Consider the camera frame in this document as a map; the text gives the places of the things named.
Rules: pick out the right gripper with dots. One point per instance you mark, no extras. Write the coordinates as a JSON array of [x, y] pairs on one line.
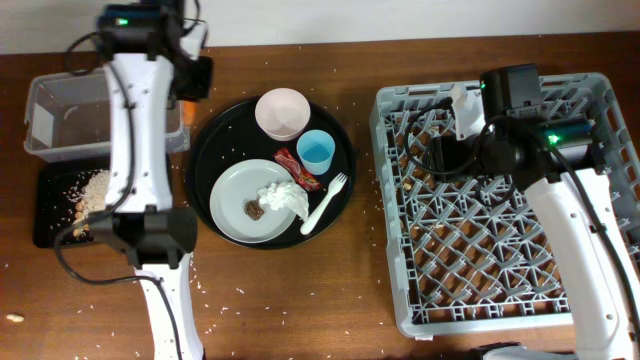
[[444, 153]]

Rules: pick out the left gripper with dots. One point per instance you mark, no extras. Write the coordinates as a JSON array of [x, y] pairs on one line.
[[203, 91]]

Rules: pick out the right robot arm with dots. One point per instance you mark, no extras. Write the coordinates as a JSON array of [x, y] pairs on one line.
[[565, 183]]

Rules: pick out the white plate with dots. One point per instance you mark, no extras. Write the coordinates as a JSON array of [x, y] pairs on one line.
[[238, 185]]

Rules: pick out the white tissue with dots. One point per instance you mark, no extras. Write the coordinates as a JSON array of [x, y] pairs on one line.
[[289, 195]]

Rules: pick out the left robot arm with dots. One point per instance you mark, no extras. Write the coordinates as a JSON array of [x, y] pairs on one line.
[[151, 56]]

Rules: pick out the light blue cup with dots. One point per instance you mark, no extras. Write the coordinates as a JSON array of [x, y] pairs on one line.
[[315, 149]]

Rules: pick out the brown food scrap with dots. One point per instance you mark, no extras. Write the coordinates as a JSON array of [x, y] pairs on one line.
[[253, 210]]

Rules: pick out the grey dishwasher rack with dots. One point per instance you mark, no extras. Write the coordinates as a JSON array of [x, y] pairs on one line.
[[462, 257]]

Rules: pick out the pink bowl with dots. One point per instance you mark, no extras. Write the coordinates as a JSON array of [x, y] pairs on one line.
[[282, 113]]

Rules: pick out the rice and nutshell pile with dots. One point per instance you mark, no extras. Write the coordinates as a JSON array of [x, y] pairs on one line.
[[88, 194]]

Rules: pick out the round black tray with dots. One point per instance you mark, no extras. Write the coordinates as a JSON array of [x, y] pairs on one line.
[[234, 136]]

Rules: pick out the peanut on table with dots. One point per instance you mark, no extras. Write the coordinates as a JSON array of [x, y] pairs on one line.
[[16, 318]]

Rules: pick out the white plastic fork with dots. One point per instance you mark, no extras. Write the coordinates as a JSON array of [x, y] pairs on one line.
[[334, 188]]

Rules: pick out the black rectangular tray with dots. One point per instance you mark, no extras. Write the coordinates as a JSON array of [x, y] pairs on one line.
[[60, 188]]

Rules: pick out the red snack wrapper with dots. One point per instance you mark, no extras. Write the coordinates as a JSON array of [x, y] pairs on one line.
[[301, 176]]

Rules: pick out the clear plastic bin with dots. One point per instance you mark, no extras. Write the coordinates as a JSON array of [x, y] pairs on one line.
[[68, 117]]

